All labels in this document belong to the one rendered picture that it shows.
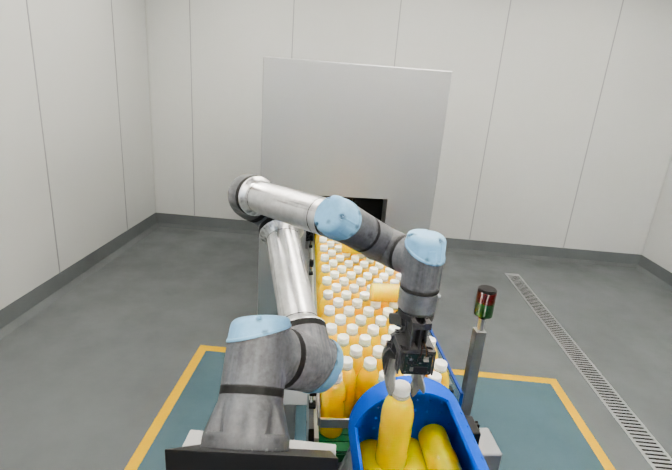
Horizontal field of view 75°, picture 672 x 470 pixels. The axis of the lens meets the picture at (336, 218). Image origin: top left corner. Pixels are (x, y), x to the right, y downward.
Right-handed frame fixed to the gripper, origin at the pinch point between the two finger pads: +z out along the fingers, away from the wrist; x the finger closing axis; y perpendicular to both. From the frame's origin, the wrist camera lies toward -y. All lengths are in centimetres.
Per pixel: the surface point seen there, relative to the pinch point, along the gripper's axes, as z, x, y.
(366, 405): 10.1, -5.6, -6.6
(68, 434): 128, -139, -121
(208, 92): -42, -138, -459
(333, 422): 31.1, -10.7, -24.6
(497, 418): 126, 104, -138
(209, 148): 23, -137, -460
